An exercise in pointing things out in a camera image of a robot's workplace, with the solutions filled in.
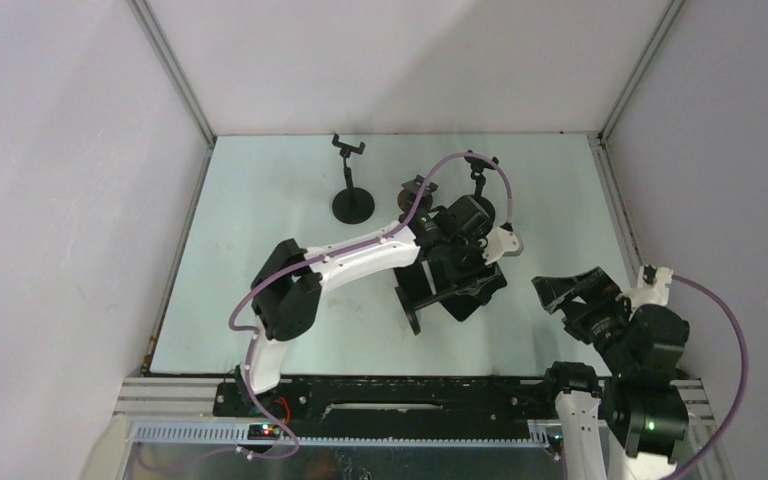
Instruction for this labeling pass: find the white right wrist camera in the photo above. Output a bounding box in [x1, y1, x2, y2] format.
[619, 265, 674, 312]

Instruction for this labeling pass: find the grey cable duct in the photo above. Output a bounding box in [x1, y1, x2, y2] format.
[129, 422, 562, 448]

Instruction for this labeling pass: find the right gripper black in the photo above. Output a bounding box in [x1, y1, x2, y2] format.
[533, 264, 636, 373]

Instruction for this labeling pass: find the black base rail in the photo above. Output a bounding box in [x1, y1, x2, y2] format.
[214, 374, 597, 442]

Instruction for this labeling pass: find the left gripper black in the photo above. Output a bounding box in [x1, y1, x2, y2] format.
[442, 230, 500, 297]

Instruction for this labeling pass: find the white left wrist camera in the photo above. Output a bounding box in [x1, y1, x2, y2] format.
[480, 223, 524, 265]

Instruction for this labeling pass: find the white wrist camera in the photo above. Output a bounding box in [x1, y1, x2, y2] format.
[619, 265, 674, 312]
[480, 223, 524, 265]

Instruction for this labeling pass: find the brown round phone stand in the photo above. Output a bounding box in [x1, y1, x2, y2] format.
[397, 175, 439, 212]

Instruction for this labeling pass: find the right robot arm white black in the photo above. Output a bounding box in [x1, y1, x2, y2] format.
[532, 265, 689, 479]

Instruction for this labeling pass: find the black round-base phone stand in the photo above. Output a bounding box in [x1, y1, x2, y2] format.
[464, 150, 496, 221]

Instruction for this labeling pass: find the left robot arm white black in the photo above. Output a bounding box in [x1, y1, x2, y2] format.
[237, 195, 507, 417]

